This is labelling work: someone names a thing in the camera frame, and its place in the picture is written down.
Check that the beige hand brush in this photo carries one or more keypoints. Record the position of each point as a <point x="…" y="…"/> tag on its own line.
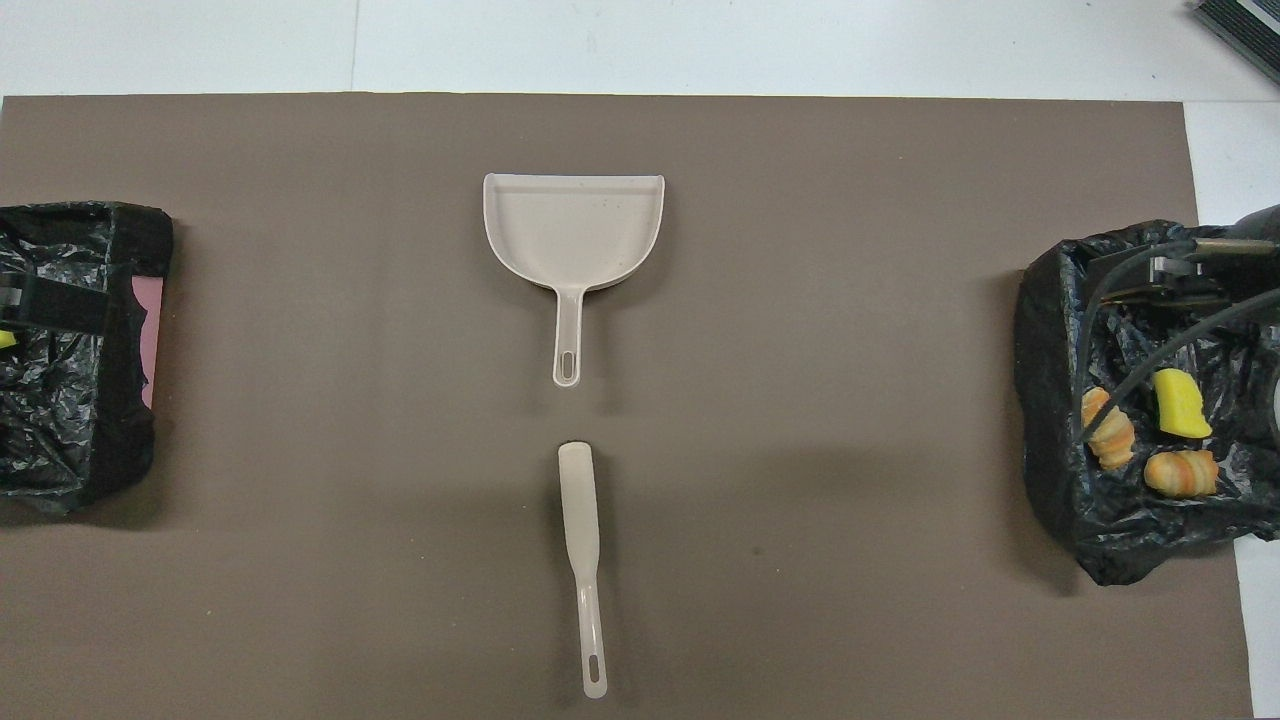
<point x="580" y="510"/>

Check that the brown table mat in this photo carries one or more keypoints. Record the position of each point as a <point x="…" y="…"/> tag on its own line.
<point x="400" y="500"/>

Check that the black bag lined pink bin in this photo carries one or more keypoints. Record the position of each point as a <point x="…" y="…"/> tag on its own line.
<point x="60" y="420"/>

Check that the dark grey ribbed panel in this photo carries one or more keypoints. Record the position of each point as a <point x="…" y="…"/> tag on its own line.
<point x="1250" y="30"/>

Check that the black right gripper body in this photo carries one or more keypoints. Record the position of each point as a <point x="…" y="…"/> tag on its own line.
<point x="1262" y="222"/>

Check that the black bag covered bin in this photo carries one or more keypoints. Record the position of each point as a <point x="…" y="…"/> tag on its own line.
<point x="1120" y="520"/>

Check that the beige plastic dustpan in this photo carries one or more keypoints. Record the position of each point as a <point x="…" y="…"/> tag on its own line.
<point x="570" y="225"/>

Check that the green yellow sponge piece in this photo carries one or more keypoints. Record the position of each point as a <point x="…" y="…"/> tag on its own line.
<point x="1180" y="405"/>

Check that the toy croissant piece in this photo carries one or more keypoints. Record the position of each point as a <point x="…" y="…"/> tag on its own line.
<point x="1110" y="435"/>
<point x="1182" y="472"/>

